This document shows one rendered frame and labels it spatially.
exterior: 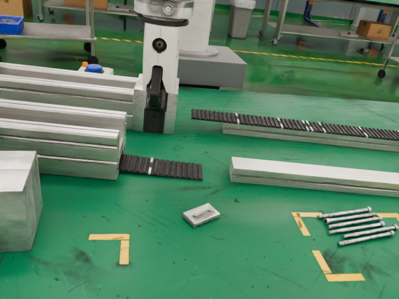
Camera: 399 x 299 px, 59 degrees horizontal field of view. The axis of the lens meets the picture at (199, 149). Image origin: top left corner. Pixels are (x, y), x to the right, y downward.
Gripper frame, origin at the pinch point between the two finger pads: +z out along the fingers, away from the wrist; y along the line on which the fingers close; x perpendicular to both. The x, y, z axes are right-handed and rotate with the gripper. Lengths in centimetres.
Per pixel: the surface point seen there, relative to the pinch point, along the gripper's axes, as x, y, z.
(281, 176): -23.3, -1.5, 8.8
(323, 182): -31.5, -0.8, 9.7
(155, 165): -0.6, 0.7, 10.3
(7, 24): 146, 269, 51
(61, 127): 14.6, -3.0, 2.6
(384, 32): -325, 526, 50
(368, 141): -48, 18, 9
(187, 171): -6.4, 0.2, 10.7
